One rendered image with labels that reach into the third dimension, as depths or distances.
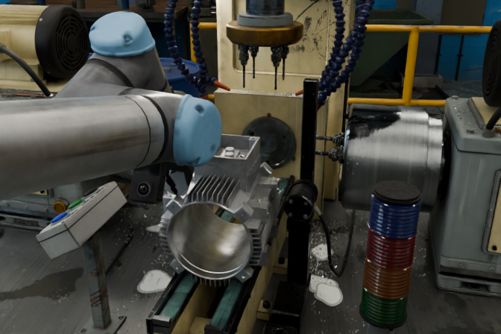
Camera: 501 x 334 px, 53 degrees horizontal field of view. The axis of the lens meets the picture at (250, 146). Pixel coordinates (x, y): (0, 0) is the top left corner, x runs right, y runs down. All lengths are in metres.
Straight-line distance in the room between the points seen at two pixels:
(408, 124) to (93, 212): 0.66
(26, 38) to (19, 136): 0.98
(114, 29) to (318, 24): 0.81
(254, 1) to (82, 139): 0.79
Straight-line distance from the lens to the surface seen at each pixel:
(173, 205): 0.90
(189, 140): 0.52
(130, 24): 0.67
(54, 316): 1.16
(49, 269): 1.30
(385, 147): 1.10
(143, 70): 0.67
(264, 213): 0.90
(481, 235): 1.17
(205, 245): 1.02
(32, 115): 0.42
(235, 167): 0.92
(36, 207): 1.43
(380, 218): 0.65
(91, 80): 0.64
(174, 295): 0.96
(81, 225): 0.91
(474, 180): 1.11
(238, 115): 1.35
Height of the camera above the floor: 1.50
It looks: 21 degrees down
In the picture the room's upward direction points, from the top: straight up
